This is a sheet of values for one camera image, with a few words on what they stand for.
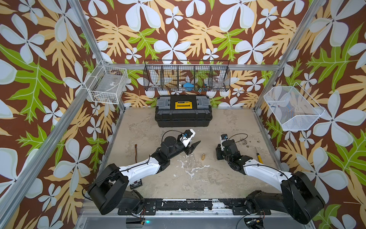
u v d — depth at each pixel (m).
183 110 0.96
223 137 0.79
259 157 0.91
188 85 0.95
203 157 0.89
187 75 0.99
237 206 0.73
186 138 0.65
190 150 0.69
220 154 0.79
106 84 0.87
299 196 0.42
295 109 0.81
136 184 0.80
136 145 0.98
